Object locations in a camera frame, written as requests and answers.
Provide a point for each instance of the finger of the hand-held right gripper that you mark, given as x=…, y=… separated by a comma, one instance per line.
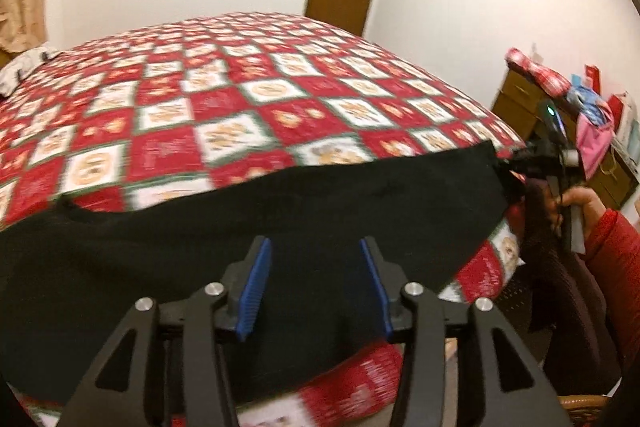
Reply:
x=507, y=167

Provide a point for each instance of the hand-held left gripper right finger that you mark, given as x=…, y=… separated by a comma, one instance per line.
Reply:
x=376, y=287

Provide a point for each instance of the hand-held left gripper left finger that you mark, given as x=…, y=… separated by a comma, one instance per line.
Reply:
x=254, y=287

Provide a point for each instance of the black pants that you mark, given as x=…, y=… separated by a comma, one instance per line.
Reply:
x=300, y=207

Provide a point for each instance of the person's right hand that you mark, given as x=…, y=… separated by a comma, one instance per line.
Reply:
x=580, y=202

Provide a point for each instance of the pink cloth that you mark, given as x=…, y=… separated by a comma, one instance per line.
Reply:
x=592, y=137

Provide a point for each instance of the brown wooden dresser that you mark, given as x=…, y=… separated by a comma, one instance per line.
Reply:
x=515, y=107

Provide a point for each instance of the blue cloth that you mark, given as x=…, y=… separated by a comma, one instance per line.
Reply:
x=587, y=99

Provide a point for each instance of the red plaid cloth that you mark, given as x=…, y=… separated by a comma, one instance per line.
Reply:
x=540, y=74

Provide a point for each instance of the white paper bag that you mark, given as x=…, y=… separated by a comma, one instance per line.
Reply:
x=625, y=117

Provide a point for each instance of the red paper bag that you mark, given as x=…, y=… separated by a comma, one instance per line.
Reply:
x=593, y=78

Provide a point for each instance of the person's dark maroon clothing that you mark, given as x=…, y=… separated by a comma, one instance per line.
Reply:
x=565, y=297

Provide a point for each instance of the red checked printed blanket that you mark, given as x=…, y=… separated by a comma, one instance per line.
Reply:
x=225, y=107

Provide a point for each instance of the wicker chair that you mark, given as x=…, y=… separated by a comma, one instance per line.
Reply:
x=582, y=412

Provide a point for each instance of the white printed pillow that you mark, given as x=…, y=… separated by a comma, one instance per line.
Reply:
x=25, y=64

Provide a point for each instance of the beige patterned curtain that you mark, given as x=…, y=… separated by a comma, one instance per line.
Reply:
x=20, y=7

